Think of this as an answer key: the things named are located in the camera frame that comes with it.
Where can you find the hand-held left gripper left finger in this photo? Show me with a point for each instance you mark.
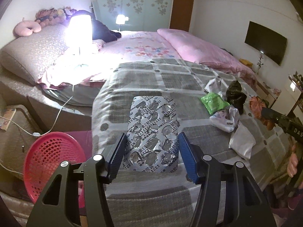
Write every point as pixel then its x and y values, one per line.
pixel 117 153

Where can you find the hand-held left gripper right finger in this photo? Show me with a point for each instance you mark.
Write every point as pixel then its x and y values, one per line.
pixel 187 156

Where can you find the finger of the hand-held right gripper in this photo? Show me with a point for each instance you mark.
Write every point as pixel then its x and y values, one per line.
pixel 272 118

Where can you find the silver blister pack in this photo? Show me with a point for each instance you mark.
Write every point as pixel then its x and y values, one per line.
pixel 151 127

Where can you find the black plastic bag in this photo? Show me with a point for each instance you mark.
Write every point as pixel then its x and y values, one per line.
pixel 234 94

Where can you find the white printed plastic bag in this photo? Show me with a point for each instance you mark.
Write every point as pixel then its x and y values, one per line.
pixel 224 120

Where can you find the pink plastic mesh basket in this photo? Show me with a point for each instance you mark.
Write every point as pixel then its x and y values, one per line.
pixel 47 160

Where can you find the person's right hand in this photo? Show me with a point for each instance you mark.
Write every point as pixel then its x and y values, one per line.
pixel 293 164

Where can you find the white cabinet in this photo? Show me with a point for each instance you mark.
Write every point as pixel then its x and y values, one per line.
pixel 293 94

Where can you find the white crumpled paper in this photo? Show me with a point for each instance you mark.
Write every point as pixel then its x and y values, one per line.
pixel 242 144

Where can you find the purple mat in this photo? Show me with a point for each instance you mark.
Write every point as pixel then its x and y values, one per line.
pixel 78 138

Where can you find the green packet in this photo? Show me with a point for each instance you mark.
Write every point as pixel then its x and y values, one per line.
pixel 213 101

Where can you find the artificial flower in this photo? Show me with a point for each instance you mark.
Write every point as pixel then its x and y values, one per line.
pixel 260 58

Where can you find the yellow cloth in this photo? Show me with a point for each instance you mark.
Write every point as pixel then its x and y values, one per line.
pixel 246 62

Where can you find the white crumpled plastic bag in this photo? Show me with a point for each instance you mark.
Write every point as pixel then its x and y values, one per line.
pixel 213 85

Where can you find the grey satin sheet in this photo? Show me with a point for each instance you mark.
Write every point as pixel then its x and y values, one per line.
pixel 78 94

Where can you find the grey checked blanket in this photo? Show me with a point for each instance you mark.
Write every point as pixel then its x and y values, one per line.
pixel 165 75

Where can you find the grey nightstand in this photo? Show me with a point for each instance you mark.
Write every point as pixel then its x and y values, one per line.
pixel 19 141

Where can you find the pink quilt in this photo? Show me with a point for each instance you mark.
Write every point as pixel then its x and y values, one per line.
pixel 196 45

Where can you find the pink floral bed sheet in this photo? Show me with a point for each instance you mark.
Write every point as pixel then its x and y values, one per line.
pixel 142 47

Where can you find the grey upholstered bed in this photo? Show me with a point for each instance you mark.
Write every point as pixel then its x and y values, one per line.
pixel 14 87

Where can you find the dark clothes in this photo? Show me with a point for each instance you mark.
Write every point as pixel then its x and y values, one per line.
pixel 104 32

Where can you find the white table lamp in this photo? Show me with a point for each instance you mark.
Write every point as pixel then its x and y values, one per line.
pixel 79 28

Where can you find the grey patterned headboard cushion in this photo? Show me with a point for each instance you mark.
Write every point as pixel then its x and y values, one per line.
pixel 30 52

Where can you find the brown wooden door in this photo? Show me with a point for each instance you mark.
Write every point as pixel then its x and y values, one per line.
pixel 181 11

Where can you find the multicoloured plush toy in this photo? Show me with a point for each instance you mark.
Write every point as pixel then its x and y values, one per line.
pixel 68 11

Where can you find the brown plush toy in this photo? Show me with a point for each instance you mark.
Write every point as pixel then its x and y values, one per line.
pixel 51 19

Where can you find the floral sliding door wardrobe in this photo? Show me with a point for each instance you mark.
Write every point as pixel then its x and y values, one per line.
pixel 142 4

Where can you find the pink neck pillow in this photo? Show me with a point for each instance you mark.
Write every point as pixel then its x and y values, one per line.
pixel 21 29

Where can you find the black wall television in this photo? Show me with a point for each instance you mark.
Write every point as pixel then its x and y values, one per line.
pixel 265 42

